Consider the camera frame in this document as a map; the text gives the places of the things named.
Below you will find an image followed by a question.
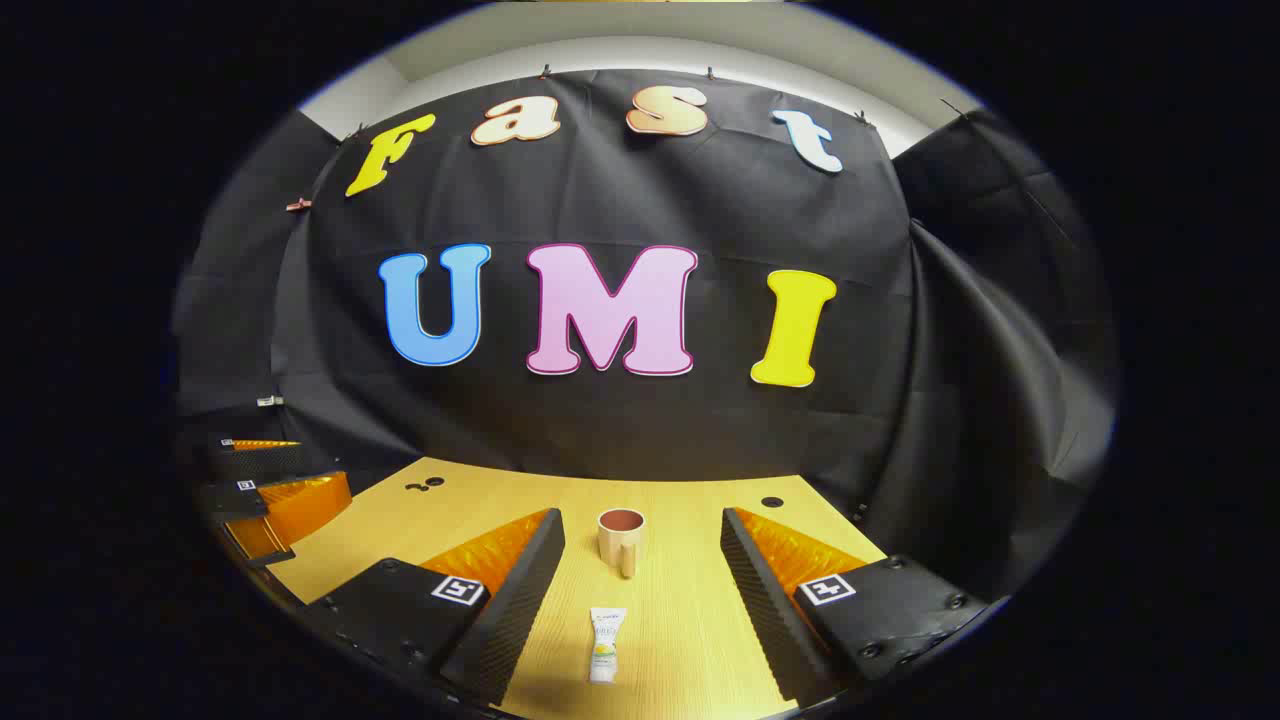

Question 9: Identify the beige cup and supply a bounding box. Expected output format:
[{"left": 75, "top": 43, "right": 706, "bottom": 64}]
[{"left": 597, "top": 508, "right": 646, "bottom": 580}]

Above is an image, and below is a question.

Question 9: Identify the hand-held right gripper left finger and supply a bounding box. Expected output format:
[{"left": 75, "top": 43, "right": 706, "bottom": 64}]
[{"left": 300, "top": 507, "right": 567, "bottom": 707}]

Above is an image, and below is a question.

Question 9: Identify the white toothpaste tube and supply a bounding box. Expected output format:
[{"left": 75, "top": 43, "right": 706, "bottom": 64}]
[{"left": 587, "top": 606, "right": 628, "bottom": 685}]

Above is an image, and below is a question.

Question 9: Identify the wooden desktop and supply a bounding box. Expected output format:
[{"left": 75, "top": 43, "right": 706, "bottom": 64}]
[{"left": 265, "top": 457, "right": 891, "bottom": 720}]

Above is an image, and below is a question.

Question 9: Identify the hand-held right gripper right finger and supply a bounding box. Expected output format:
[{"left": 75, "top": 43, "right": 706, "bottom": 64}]
[{"left": 720, "top": 506, "right": 1006, "bottom": 709}]

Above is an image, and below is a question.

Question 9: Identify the black backdrop cloth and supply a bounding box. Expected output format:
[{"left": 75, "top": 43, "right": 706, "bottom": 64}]
[{"left": 170, "top": 68, "right": 1119, "bottom": 611}]

